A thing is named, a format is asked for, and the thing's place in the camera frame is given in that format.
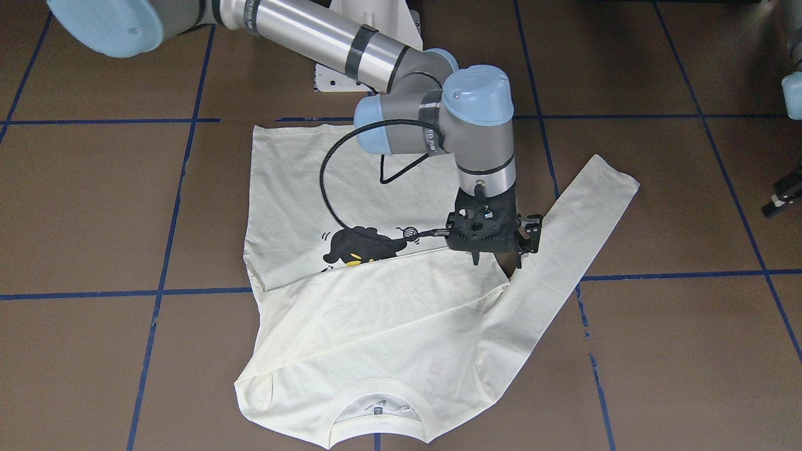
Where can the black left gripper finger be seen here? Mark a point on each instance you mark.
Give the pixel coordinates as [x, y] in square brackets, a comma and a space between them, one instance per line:
[773, 207]

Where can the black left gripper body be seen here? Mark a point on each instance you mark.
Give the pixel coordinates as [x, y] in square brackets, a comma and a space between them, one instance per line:
[784, 190]

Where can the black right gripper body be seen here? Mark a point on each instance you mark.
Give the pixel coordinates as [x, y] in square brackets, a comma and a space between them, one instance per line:
[531, 233]

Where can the cream long-sleeve cat shirt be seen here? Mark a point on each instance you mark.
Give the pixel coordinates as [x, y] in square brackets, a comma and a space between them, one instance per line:
[357, 339]

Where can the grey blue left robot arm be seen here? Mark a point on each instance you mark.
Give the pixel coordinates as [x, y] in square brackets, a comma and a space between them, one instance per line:
[791, 85]

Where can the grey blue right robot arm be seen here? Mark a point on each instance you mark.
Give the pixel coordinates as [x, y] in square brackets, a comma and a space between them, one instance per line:
[424, 103]

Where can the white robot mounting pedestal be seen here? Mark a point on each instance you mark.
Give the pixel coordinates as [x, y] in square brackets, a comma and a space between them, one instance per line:
[399, 20]

